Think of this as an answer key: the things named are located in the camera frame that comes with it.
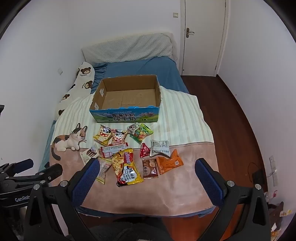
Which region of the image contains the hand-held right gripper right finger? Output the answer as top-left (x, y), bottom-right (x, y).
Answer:
top-left (195, 158), bottom-right (271, 241)

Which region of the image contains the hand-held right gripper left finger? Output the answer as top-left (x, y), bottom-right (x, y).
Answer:
top-left (23, 158), bottom-right (101, 241)

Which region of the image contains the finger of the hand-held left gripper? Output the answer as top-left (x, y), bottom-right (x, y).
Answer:
top-left (32, 163), bottom-right (63, 186)
top-left (0, 159), bottom-right (34, 177)

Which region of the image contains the red white snack packet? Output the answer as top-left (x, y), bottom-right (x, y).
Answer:
top-left (100, 142), bottom-right (129, 158)

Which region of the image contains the printed cardboard box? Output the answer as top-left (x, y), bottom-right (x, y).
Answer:
top-left (90, 75), bottom-right (162, 123)

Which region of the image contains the cat printed blanket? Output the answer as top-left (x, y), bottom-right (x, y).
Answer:
top-left (50, 86), bottom-right (220, 217)

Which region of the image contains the pale beige snack packet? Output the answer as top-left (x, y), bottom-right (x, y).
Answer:
top-left (96, 157), bottom-right (112, 184)

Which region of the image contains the white chocolate stick packet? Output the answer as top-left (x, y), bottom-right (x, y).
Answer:
top-left (80, 145), bottom-right (100, 165)

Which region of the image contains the orange snack packet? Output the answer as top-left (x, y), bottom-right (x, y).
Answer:
top-left (156, 149), bottom-right (184, 175)

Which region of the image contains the large yellow red chip packet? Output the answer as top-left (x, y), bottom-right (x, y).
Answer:
top-left (111, 148), bottom-right (144, 186)

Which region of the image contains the black power adapter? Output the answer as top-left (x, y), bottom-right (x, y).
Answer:
top-left (253, 170), bottom-right (264, 184)

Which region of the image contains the yellow panda snack packet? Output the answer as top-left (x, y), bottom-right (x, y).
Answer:
top-left (93, 125), bottom-right (112, 143)

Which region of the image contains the pink panda snack packet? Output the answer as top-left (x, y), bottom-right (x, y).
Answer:
top-left (110, 129), bottom-right (127, 146)

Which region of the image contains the brown snack packet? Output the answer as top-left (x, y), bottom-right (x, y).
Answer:
top-left (142, 159), bottom-right (159, 179)

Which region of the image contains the silver grey snack packet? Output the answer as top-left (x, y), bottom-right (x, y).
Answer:
top-left (150, 140), bottom-right (171, 157)

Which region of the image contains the person's dark clothing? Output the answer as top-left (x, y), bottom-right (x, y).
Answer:
top-left (76, 215), bottom-right (176, 241)

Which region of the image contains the white power strip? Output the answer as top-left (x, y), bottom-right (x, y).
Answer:
top-left (269, 156), bottom-right (278, 187)

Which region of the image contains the small red snack packet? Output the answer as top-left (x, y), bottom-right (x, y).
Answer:
top-left (139, 142), bottom-right (151, 158)

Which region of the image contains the small silver snack packet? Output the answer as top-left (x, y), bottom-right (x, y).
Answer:
top-left (127, 123), bottom-right (140, 136)

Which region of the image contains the green candy packet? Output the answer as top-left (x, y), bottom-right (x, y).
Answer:
top-left (129, 123), bottom-right (154, 144)

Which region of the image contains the bear print bolster pillow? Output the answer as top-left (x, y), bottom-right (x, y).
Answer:
top-left (54, 61), bottom-right (96, 121)

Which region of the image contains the blue bed sheet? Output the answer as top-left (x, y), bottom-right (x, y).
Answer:
top-left (38, 56), bottom-right (219, 219)

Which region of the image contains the grey textured pillow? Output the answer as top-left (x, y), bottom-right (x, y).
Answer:
top-left (81, 32), bottom-right (174, 65)

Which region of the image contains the white door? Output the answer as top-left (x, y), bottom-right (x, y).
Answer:
top-left (180, 0), bottom-right (226, 76)

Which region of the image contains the black cable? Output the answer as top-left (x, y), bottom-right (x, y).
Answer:
top-left (248, 162), bottom-right (262, 174)

